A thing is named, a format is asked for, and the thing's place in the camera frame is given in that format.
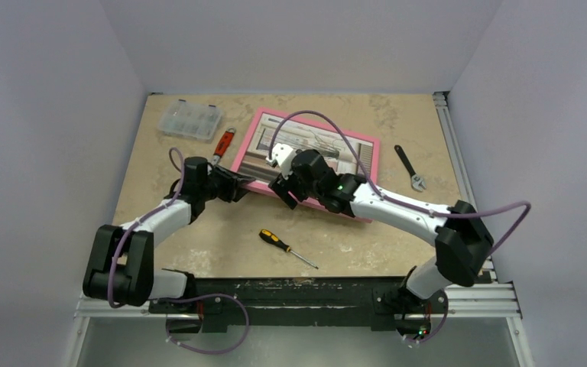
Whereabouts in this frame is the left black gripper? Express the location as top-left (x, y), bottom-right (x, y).
top-left (200, 166), bottom-right (255, 203)

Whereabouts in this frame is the pink picture frame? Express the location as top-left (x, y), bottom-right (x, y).
top-left (231, 108), bottom-right (381, 197)

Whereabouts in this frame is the yellow black screwdriver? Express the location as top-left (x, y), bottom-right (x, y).
top-left (258, 229), bottom-right (319, 270)

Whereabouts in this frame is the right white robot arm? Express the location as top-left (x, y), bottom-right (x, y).
top-left (266, 144), bottom-right (494, 311)

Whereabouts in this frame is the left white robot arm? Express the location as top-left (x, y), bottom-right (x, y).
top-left (83, 157), bottom-right (255, 313)

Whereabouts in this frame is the clear plastic screw box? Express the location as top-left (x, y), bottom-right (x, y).
top-left (157, 99), bottom-right (223, 142)

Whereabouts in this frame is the black adjustable wrench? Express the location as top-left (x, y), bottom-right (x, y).
top-left (394, 145), bottom-right (426, 192)

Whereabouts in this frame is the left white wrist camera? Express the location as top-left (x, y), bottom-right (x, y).
top-left (266, 143), bottom-right (297, 178)

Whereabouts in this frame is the red handled adjustable wrench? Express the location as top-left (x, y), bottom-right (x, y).
top-left (210, 127), bottom-right (236, 166)

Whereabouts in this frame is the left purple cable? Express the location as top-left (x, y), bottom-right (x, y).
top-left (107, 148), bottom-right (187, 309)

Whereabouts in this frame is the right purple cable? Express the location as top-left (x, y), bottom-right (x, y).
top-left (268, 110), bottom-right (533, 255)

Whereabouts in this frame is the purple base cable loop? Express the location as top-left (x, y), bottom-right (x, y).
top-left (164, 294), bottom-right (252, 356)

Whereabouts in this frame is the aluminium frame rail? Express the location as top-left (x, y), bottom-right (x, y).
top-left (83, 94), bottom-right (501, 323)

